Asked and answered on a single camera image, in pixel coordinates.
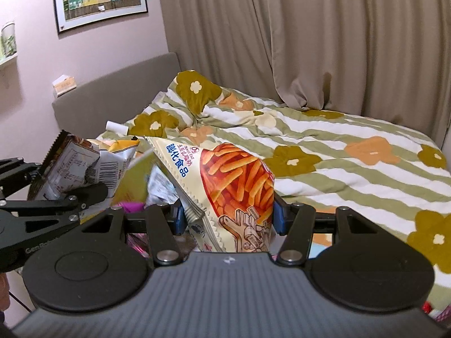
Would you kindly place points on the green patterned cup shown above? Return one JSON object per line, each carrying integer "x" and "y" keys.
{"x": 8, "y": 40}

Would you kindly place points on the pink striped snack packet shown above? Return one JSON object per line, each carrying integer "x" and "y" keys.
{"x": 138, "y": 248}

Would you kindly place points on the beige curtain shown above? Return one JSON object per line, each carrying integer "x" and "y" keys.
{"x": 317, "y": 42}

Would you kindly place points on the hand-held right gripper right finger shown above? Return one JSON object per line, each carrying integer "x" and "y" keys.
{"x": 278, "y": 218}

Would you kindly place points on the cream fries picture snack packet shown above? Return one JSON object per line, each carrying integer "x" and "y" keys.
{"x": 229, "y": 183}

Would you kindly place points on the white cylinder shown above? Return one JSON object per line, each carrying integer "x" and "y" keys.
{"x": 116, "y": 127}

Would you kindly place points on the grey upholstered headboard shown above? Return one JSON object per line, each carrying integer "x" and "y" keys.
{"x": 105, "y": 102}

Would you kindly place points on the red patterned packet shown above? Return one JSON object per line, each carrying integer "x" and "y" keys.
{"x": 435, "y": 313}

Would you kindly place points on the yellow white snack packet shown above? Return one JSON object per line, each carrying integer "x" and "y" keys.
{"x": 112, "y": 169}

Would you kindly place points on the white wall shelf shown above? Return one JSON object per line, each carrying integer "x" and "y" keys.
{"x": 7, "y": 62}

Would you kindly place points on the crumpled white packet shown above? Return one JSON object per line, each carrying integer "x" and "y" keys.
{"x": 158, "y": 186}

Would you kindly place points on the small white box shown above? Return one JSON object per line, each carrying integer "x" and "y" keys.
{"x": 63, "y": 85}

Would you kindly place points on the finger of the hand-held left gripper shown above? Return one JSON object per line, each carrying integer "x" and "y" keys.
{"x": 88, "y": 194}
{"x": 21, "y": 174}

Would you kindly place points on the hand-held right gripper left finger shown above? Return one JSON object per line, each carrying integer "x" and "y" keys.
{"x": 179, "y": 218}

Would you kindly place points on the purple chip bag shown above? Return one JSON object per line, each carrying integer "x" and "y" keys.
{"x": 132, "y": 206}

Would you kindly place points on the brown white-backed snack packet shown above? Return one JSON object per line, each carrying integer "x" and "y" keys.
{"x": 67, "y": 169}

